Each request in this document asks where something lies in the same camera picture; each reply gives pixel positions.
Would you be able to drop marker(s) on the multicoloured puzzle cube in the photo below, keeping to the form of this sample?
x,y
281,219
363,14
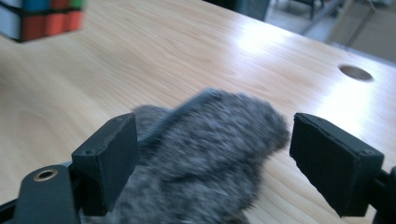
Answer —
x,y
46,26

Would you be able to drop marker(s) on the grey fluffy cloth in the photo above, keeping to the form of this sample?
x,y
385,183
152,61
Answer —
x,y
202,140

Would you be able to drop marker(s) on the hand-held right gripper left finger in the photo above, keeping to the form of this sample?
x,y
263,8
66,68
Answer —
x,y
106,155

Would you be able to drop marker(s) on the black cabinet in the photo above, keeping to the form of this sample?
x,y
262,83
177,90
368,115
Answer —
x,y
249,9

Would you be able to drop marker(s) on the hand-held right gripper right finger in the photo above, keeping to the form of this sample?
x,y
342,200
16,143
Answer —
x,y
336,161

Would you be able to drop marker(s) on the light wooden furniture unit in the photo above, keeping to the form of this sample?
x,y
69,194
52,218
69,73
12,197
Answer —
x,y
384,37

